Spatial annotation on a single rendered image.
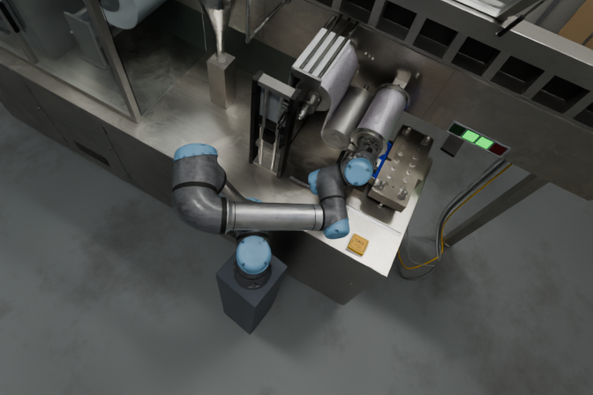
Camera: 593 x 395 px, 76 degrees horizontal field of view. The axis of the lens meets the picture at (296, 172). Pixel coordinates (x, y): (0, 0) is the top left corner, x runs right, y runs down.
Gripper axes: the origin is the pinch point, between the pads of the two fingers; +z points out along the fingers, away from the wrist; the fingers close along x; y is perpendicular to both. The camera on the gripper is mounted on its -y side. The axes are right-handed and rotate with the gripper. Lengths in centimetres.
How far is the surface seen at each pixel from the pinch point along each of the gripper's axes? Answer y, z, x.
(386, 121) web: 13.3, 4.4, -0.6
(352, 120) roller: 7.2, 9.5, 10.9
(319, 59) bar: 23.4, -6.4, 29.5
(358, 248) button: -37.3, 4.0, -15.2
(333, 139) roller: -2.7, 7.6, 14.2
